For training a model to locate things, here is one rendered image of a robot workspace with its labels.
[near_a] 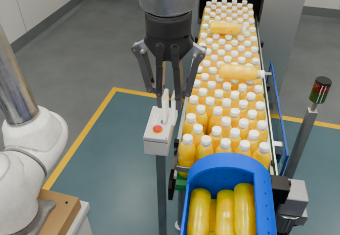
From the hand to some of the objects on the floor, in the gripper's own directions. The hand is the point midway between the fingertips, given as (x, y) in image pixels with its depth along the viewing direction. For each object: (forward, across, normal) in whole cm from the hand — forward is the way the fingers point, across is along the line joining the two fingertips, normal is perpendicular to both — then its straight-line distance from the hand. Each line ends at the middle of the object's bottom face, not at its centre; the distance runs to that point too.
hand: (169, 107), depth 63 cm
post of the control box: (+159, +17, -49) cm, 168 cm away
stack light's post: (+160, -48, -70) cm, 181 cm away
